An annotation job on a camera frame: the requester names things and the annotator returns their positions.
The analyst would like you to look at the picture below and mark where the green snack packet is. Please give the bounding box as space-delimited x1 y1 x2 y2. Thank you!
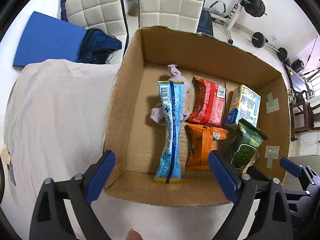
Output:
224 119 268 172

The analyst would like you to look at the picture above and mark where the white blue milk carton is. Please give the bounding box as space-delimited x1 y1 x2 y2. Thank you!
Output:
225 85 261 129

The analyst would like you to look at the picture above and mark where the orange snack packet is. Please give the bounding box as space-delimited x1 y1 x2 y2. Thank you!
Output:
185 124 228 171

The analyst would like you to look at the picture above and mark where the red snack packet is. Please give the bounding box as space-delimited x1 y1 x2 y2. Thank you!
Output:
187 76 226 127

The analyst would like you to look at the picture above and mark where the blue long snack packet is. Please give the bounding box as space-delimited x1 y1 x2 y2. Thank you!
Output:
154 81 184 184

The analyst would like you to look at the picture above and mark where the purple cloth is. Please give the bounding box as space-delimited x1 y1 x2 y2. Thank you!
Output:
150 64 193 127

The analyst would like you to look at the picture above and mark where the person hand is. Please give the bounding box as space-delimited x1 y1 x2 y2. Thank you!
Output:
125 229 143 240

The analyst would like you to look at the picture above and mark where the dark wooden chair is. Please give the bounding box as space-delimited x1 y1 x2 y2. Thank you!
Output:
290 99 319 142

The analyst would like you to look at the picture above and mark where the black speaker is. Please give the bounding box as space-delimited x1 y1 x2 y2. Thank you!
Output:
291 59 304 73

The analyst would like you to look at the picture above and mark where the grey tablecloth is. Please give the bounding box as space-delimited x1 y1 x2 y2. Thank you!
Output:
2 60 231 239

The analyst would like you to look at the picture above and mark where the floor barbell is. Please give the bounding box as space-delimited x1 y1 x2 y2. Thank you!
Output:
251 32 289 62

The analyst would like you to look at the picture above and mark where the cardboard box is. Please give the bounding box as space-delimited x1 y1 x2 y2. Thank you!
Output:
104 26 291 206

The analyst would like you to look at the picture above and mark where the black blue weight bench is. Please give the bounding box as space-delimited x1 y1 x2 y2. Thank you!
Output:
197 10 214 37

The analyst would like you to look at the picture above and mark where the barbell on rack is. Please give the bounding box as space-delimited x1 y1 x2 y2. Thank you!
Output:
207 0 268 18

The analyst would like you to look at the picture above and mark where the dark blue cloth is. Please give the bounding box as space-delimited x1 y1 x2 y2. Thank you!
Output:
77 28 122 64

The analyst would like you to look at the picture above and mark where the blue foam mat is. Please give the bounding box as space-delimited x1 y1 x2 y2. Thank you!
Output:
13 11 87 67

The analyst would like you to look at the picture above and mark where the white barbell rack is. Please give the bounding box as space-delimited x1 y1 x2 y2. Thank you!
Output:
206 0 249 44

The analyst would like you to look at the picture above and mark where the white quilted chair right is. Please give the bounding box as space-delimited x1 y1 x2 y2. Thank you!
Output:
138 0 205 33

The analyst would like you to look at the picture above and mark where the white quilted chair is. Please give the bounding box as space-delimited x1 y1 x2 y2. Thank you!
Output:
138 0 205 33
66 0 129 64

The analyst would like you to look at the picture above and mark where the white quilted chair left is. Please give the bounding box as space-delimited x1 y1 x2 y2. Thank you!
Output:
66 0 129 64

